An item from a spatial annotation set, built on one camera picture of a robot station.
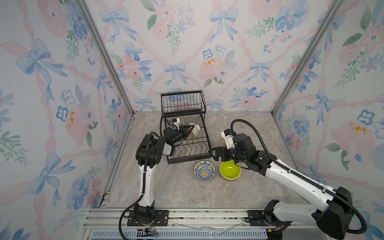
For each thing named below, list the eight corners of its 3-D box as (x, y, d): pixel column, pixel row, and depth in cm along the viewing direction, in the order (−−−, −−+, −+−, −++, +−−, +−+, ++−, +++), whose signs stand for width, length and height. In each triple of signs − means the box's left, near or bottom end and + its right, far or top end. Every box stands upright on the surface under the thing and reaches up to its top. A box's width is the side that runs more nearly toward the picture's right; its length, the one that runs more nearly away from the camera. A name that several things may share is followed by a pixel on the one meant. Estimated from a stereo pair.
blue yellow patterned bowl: (197, 185, 85) (198, 181, 80) (191, 169, 92) (191, 164, 87) (216, 178, 88) (218, 173, 83) (209, 162, 94) (210, 157, 89)
